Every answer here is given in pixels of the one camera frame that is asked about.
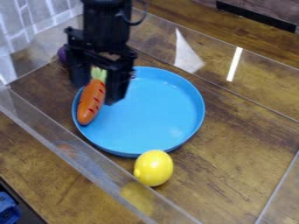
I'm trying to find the orange toy carrot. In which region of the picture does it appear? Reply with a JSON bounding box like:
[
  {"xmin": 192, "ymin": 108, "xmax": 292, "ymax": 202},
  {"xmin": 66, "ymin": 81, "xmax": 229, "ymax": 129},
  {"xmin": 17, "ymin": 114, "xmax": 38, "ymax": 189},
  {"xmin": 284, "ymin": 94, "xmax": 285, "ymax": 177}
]
[{"xmin": 77, "ymin": 66, "xmax": 106, "ymax": 125}]

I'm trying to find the blue round plate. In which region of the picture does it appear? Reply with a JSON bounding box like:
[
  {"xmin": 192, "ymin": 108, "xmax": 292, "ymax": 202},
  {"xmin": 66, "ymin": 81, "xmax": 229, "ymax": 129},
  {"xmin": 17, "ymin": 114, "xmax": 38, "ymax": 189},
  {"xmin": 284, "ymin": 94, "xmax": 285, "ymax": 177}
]
[{"xmin": 76, "ymin": 66, "xmax": 205, "ymax": 158}]

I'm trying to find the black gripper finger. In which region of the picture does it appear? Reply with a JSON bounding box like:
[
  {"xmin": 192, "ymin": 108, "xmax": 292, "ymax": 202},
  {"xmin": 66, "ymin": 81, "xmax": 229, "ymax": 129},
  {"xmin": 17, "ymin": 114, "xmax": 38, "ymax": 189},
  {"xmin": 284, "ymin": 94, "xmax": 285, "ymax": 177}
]
[
  {"xmin": 105, "ymin": 64, "xmax": 134, "ymax": 105},
  {"xmin": 65, "ymin": 46, "xmax": 90, "ymax": 88}
]

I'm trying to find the blue object at corner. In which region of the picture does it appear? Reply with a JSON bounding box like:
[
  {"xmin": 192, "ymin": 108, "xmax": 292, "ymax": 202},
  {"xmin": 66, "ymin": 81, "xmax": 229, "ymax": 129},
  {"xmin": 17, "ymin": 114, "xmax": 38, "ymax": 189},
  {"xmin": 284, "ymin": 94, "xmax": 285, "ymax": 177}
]
[{"xmin": 0, "ymin": 192, "xmax": 21, "ymax": 224}]

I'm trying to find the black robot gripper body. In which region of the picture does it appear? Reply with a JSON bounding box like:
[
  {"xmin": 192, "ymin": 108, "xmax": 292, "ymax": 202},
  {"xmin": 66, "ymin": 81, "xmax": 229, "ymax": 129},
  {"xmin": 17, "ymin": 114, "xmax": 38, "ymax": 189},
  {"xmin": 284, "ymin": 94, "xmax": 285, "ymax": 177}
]
[{"xmin": 64, "ymin": 17, "xmax": 136, "ymax": 69}]

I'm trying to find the clear acrylic enclosure wall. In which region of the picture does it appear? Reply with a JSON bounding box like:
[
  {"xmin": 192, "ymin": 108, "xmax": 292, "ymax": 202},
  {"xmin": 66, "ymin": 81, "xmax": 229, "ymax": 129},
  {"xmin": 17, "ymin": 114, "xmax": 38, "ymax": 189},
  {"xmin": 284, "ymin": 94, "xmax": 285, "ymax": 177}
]
[{"xmin": 0, "ymin": 0, "xmax": 299, "ymax": 224}]

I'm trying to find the purple toy eggplant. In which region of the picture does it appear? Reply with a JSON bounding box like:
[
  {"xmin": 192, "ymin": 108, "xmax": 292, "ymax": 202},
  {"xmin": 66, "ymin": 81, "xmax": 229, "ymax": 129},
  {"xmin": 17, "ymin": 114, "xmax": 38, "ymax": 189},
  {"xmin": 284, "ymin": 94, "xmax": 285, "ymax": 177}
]
[{"xmin": 57, "ymin": 46, "xmax": 66, "ymax": 65}]

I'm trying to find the yellow toy lemon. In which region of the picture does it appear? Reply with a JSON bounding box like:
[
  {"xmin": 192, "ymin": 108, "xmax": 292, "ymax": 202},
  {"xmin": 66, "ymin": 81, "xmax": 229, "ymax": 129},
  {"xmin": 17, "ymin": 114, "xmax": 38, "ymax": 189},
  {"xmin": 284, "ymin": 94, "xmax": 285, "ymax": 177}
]
[{"xmin": 133, "ymin": 150, "xmax": 173, "ymax": 186}]

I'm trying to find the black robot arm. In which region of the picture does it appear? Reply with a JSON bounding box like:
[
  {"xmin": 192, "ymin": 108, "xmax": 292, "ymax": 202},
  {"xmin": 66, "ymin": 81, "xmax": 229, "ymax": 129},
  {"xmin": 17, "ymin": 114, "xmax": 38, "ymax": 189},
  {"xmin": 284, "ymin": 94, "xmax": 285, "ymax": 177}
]
[{"xmin": 62, "ymin": 0, "xmax": 146, "ymax": 105}]

